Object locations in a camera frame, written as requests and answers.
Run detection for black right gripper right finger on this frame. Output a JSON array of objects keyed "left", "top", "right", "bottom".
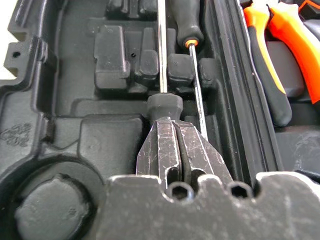
[{"left": 174, "top": 121, "right": 235, "bottom": 186}]

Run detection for screwdriver with orange black handle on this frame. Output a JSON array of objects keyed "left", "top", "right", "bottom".
[
  {"left": 170, "top": 0, "right": 210, "bottom": 141},
  {"left": 146, "top": 0, "right": 185, "bottom": 126}
]

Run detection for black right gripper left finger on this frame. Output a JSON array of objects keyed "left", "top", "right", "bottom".
[{"left": 136, "top": 116, "right": 182, "bottom": 188}]

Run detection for black plastic tool case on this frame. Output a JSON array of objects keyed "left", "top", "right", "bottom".
[{"left": 0, "top": 0, "right": 320, "bottom": 240}]

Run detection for orange handled pliers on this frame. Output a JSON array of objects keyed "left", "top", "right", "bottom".
[{"left": 242, "top": 0, "right": 320, "bottom": 127}]

